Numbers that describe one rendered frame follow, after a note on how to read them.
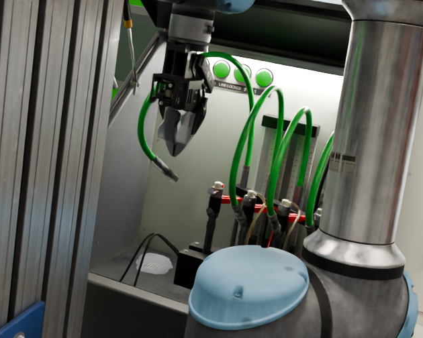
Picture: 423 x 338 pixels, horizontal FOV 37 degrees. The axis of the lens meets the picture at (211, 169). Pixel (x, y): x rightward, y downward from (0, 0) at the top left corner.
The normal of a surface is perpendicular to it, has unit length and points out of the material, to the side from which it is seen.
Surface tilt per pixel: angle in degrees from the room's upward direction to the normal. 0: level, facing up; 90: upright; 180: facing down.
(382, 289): 85
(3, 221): 90
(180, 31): 91
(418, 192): 76
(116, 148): 90
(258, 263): 7
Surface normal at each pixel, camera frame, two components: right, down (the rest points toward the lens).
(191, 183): -0.37, 0.15
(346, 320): 0.47, -0.06
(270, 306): 0.29, 0.22
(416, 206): -0.32, -0.07
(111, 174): 0.92, 0.23
